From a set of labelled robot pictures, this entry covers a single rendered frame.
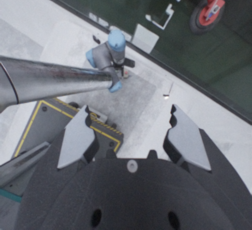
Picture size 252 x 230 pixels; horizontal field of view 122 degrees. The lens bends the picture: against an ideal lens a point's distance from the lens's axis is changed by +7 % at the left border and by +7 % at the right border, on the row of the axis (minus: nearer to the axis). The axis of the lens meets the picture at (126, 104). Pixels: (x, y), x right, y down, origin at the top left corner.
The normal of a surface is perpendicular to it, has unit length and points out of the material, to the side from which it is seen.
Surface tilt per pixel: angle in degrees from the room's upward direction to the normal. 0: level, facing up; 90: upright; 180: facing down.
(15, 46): 0
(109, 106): 0
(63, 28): 16
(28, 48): 0
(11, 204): 90
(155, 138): 10
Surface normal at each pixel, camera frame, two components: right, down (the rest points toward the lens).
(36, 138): 0.03, 0.10
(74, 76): 0.89, -0.11
